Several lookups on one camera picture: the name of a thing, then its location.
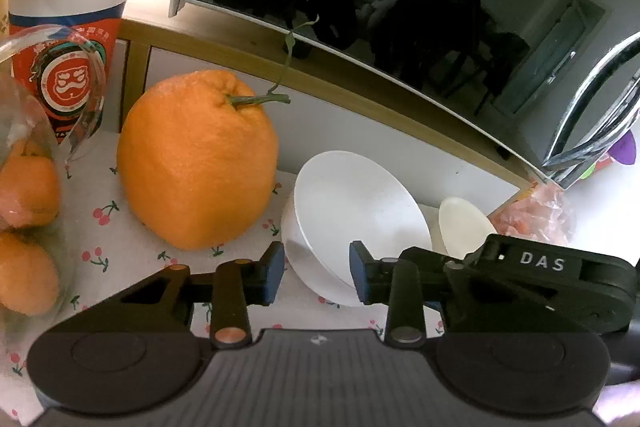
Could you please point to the green plastic toy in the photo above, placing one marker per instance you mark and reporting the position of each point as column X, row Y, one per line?
column 595, row 168

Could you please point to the flared cream bowl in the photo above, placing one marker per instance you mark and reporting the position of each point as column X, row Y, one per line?
column 462, row 227

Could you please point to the cluster of small oranges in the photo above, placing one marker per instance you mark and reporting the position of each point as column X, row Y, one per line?
column 30, row 192

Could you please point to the large orange with stem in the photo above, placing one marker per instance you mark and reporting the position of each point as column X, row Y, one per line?
column 200, row 167

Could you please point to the round white bowl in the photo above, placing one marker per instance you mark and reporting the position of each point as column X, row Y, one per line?
column 350, row 197

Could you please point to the plastic bag of oranges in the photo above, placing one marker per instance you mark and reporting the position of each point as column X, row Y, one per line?
column 540, row 217
column 35, row 112

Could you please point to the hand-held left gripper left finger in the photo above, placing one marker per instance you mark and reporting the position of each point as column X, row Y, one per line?
column 272, row 272

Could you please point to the wooden shelf stand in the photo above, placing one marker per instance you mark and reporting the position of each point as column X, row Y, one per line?
column 375, row 137

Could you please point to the black microwave oven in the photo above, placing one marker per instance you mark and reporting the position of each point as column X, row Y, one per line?
column 400, row 32

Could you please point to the cherry print tablecloth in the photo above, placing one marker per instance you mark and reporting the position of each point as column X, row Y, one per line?
column 125, row 247

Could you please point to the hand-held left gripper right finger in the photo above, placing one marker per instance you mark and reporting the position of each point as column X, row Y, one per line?
column 359, row 272

